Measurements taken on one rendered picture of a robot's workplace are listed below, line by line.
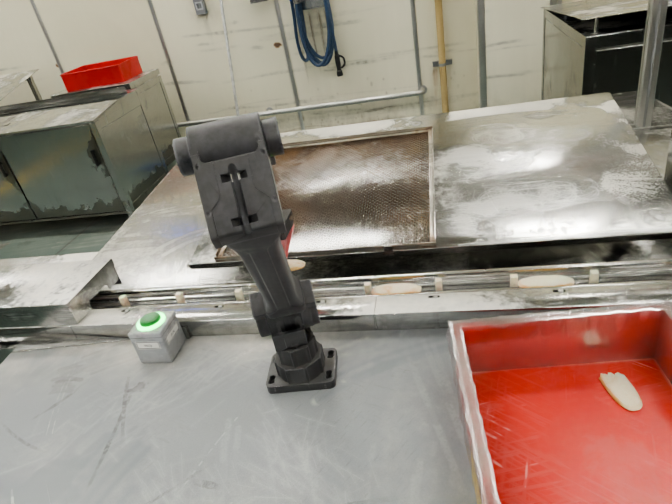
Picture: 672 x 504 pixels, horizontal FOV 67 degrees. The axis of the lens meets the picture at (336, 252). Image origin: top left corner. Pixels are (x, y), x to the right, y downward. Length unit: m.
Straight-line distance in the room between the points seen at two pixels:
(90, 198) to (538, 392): 3.45
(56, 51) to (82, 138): 2.08
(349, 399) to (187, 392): 0.30
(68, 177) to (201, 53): 1.77
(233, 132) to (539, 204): 0.80
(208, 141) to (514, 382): 0.59
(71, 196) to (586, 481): 3.67
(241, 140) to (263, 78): 4.34
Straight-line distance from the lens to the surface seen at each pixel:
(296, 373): 0.88
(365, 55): 4.65
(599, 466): 0.79
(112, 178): 3.76
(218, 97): 5.06
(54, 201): 4.11
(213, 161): 0.53
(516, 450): 0.79
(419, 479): 0.77
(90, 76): 4.58
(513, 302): 0.97
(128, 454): 0.94
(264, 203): 0.52
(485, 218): 1.15
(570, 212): 1.18
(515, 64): 4.38
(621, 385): 0.88
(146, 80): 4.56
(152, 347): 1.06
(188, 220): 1.64
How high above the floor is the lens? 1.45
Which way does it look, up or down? 30 degrees down
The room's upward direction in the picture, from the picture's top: 12 degrees counter-clockwise
